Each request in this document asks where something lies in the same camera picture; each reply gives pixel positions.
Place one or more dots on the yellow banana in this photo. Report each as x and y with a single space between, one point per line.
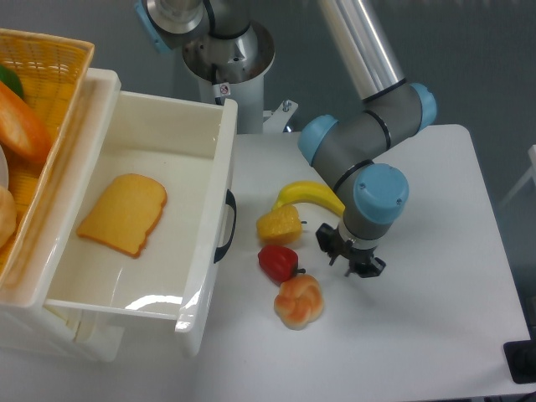
309 192

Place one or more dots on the red bell pepper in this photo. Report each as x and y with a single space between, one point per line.
279 263

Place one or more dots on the orange baguette loaf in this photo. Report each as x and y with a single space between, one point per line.
21 130

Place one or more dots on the yellow woven basket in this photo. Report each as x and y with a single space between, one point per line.
52 69

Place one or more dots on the yellow bell pepper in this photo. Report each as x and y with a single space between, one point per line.
280 226

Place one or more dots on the round bun in basket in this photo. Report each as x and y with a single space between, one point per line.
8 217

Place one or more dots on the green pepper in basket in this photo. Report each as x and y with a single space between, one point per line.
12 81

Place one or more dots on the white drawer cabinet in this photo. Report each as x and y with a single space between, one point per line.
26 323

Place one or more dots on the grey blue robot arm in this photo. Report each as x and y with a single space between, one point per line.
343 154

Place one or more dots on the black device at edge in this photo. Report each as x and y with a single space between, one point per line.
520 356

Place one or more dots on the toast bread slice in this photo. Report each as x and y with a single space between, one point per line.
125 214

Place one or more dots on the white frame at right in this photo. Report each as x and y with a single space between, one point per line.
527 177

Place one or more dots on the knotted bread roll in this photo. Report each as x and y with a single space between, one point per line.
299 302

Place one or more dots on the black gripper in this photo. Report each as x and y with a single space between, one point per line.
359 252

